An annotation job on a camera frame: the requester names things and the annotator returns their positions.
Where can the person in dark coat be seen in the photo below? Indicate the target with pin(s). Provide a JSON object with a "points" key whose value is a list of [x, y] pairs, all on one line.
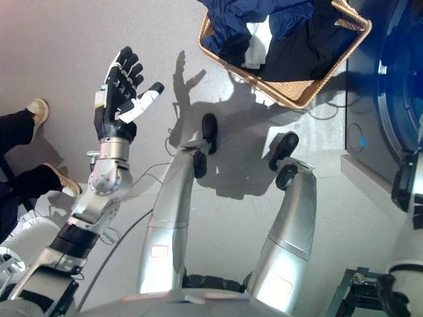
{"points": [[20, 158]]}

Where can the beige shoe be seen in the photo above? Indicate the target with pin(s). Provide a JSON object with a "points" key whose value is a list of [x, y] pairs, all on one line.
{"points": [[66, 183], [39, 110]]}

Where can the grey front-load washing machine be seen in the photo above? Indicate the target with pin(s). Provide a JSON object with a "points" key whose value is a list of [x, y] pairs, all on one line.
{"points": [[380, 82]]}

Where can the white plinth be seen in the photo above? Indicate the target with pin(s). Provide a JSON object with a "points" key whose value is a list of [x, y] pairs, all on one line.
{"points": [[367, 175]]}

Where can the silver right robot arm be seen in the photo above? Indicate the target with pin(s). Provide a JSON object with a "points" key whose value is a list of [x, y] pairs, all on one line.
{"points": [[408, 185]]}

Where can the black left robot foot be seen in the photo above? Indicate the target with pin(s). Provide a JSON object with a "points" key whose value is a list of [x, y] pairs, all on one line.
{"points": [[209, 132]]}

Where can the navy blue garment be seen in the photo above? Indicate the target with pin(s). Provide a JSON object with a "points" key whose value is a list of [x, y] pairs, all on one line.
{"points": [[228, 29]]}

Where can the black robot foot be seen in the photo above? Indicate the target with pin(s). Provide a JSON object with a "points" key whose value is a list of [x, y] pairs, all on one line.
{"points": [[285, 148], [209, 132]]}

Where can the woven wicker laundry basket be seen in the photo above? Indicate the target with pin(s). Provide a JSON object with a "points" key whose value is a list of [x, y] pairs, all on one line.
{"points": [[284, 89]]}

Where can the black right robot foot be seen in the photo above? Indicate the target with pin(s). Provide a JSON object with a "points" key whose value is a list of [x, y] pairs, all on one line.
{"points": [[285, 148]]}

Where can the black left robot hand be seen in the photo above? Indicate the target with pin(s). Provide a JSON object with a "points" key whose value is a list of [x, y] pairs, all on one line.
{"points": [[115, 99]]}

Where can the silver robot leg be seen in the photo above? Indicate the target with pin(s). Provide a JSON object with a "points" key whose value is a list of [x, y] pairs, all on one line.
{"points": [[168, 224], [291, 231]]}

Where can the white garment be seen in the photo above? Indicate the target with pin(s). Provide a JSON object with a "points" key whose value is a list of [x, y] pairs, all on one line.
{"points": [[257, 46]]}

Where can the silver left robot leg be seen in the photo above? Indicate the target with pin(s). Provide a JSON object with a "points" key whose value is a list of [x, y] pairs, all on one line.
{"points": [[168, 224]]}

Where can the silver right robot leg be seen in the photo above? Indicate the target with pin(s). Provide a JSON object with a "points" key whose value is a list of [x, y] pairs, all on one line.
{"points": [[291, 231]]}

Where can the black garment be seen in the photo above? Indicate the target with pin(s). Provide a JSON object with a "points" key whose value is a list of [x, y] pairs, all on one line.
{"points": [[304, 53]]}

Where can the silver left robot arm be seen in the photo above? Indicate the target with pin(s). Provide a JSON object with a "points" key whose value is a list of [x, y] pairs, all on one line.
{"points": [[99, 185]]}

